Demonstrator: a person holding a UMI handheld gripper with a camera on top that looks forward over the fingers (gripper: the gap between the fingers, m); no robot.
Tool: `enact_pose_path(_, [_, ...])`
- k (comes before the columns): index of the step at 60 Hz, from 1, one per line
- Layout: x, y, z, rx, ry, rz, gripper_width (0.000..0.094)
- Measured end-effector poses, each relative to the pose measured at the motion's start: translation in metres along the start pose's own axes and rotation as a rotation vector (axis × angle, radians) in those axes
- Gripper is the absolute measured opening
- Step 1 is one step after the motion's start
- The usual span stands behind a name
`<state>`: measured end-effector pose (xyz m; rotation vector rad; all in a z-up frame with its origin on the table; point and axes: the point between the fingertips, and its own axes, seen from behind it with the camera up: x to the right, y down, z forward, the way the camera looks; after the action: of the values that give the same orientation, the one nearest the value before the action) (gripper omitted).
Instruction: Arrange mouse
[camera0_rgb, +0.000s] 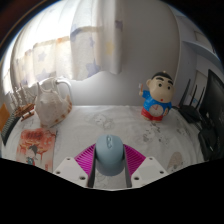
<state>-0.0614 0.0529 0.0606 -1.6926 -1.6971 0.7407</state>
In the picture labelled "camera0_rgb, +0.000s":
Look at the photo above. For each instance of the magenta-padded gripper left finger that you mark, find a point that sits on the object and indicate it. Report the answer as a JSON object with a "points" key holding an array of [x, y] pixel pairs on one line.
{"points": [[71, 170]]}

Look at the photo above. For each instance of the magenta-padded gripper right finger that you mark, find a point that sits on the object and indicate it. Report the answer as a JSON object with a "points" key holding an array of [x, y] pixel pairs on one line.
{"points": [[148, 170]]}

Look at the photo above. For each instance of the light blue computer mouse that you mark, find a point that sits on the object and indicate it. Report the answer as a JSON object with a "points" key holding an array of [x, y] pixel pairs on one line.
{"points": [[109, 156]]}

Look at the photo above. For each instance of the red printed mouse pad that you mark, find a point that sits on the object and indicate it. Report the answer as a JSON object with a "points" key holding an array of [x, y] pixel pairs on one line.
{"points": [[36, 148]]}

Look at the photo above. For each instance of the white printed tablecloth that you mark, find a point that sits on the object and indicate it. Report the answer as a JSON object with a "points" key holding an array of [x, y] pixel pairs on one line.
{"points": [[133, 130]]}

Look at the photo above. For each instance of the large white conch shell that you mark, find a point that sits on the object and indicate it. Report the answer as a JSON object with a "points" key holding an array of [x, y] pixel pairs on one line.
{"points": [[51, 106]]}

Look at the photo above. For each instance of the black box beside monitor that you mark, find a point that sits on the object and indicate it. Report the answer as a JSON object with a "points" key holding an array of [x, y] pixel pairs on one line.
{"points": [[211, 143]]}

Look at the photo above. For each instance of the black router with antennas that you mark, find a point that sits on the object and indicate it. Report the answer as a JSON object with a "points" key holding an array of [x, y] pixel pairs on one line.
{"points": [[190, 113]]}

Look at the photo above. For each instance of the cartoon boy clock figurine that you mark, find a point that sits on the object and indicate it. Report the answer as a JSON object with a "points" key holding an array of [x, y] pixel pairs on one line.
{"points": [[158, 100]]}

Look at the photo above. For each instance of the orange wooden chair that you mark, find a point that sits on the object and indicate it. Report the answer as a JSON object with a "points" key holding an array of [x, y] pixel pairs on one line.
{"points": [[3, 116]]}

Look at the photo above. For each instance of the black monitor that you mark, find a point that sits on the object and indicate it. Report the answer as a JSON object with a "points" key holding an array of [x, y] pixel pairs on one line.
{"points": [[215, 103]]}

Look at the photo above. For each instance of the white star-print curtain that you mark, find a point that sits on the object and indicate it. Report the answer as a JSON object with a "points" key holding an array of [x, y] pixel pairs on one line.
{"points": [[66, 40]]}

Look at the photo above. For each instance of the white wall shelf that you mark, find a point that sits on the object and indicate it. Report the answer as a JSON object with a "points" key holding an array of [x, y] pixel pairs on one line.
{"points": [[201, 48]]}

